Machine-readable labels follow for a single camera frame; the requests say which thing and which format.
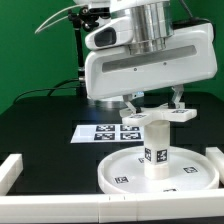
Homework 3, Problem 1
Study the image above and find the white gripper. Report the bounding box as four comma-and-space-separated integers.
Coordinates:
85, 23, 217, 114

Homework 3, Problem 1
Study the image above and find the white cross-shaped table base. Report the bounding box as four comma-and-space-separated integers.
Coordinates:
120, 107, 197, 127

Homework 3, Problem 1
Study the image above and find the white round table top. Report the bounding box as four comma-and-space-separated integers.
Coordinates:
98, 146, 219, 194

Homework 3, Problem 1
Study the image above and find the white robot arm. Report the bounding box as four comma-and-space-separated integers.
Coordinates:
73, 0, 217, 108

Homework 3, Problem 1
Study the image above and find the white marker sheet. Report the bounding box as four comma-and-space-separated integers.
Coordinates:
71, 124, 144, 143

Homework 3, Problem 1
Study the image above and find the white right fence bar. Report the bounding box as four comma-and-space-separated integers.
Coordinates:
206, 147, 224, 185

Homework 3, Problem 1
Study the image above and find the white fence bar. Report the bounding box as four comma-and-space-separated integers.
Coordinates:
0, 189, 224, 224
206, 147, 224, 185
0, 154, 23, 196

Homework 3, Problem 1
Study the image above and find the white front fence bar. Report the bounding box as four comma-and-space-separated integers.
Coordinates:
0, 189, 224, 224

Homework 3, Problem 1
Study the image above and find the white left fence bar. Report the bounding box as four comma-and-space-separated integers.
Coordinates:
0, 154, 23, 196

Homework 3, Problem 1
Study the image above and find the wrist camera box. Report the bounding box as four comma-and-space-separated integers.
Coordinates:
85, 16, 134, 51

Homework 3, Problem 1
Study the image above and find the black cable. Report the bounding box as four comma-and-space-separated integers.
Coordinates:
13, 78, 81, 103

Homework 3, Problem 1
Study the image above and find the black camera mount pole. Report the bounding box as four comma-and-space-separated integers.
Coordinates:
68, 6, 99, 97

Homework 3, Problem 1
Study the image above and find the white cable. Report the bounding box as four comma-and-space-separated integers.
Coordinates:
34, 3, 84, 35

